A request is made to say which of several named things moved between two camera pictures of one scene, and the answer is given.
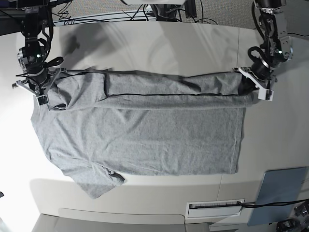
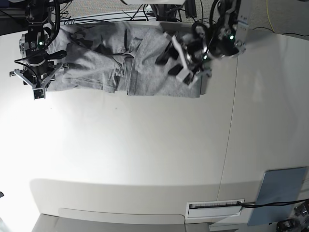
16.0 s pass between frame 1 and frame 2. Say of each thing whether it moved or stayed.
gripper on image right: moved
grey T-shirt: moved
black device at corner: stayed
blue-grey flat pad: stayed
